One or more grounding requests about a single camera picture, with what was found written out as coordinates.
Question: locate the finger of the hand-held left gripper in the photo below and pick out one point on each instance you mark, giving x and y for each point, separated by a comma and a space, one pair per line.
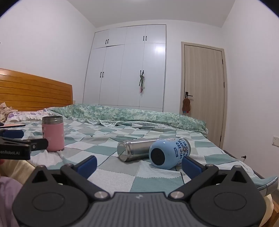
40, 144
13, 133

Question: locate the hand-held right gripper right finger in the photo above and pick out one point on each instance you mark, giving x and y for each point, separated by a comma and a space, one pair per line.
191, 167

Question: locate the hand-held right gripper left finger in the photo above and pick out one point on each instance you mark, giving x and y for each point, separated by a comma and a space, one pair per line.
86, 166

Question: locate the light blue printed cup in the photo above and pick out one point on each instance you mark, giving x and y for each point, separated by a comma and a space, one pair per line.
167, 153

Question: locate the silver steel thermos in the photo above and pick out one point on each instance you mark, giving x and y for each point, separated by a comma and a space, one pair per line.
137, 149

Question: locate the pink cup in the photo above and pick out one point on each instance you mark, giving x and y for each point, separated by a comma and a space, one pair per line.
54, 135

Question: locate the flat dark phone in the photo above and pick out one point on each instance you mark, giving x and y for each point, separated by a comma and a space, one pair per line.
13, 125

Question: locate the cream cloth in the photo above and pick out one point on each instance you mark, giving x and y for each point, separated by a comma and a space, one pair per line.
18, 172

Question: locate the purple floral pillow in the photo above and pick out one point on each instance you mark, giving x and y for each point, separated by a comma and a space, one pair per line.
28, 115

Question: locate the crumpled floral cloth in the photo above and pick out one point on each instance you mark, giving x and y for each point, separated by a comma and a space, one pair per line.
5, 110

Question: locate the checkered bed sheet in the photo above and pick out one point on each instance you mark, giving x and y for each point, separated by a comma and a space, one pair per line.
122, 179

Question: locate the wooden headboard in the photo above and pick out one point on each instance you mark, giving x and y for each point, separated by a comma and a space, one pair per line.
34, 91

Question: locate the lavender cloth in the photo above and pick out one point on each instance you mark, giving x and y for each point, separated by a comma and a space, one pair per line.
8, 200

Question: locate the brown plush pendant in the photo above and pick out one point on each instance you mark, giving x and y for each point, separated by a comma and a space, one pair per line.
186, 104

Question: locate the green floral quilt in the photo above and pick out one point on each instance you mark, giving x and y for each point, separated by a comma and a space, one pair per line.
135, 114

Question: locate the beige wooden door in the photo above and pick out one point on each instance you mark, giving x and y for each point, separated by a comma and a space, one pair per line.
204, 91

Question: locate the white wardrobe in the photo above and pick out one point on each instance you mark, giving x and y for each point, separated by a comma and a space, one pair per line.
130, 65

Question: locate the wall socket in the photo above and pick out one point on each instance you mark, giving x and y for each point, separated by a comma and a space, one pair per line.
275, 140

